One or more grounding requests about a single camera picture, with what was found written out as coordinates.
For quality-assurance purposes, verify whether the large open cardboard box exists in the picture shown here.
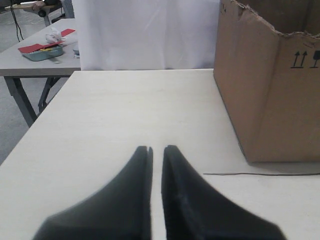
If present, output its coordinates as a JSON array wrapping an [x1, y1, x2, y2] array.
[[213, 0, 320, 162]]

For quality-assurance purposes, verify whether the red flat lid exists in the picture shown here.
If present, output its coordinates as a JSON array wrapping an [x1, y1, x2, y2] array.
[[18, 41, 64, 54]]

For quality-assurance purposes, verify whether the crumpled white paper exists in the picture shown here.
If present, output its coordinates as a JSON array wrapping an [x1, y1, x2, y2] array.
[[45, 27, 62, 44]]

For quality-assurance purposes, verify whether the white backdrop curtain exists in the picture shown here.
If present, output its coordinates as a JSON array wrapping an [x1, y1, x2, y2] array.
[[72, 0, 220, 71]]

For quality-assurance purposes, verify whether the red paper sheet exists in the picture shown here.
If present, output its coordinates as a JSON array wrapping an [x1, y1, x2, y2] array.
[[61, 28, 76, 37]]

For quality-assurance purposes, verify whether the teal tray with items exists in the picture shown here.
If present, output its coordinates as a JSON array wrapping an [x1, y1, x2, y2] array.
[[21, 44, 64, 62]]

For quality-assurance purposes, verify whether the black hanging cable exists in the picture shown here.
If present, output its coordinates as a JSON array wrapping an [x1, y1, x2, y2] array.
[[9, 3, 25, 43]]

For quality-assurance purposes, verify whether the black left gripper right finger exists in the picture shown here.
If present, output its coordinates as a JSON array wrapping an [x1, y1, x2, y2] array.
[[161, 145, 286, 240]]

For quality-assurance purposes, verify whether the grey side table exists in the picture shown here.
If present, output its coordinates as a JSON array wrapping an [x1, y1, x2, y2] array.
[[0, 18, 81, 127]]

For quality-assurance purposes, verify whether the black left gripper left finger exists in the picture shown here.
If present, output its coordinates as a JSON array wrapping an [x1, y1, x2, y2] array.
[[33, 146, 153, 240]]

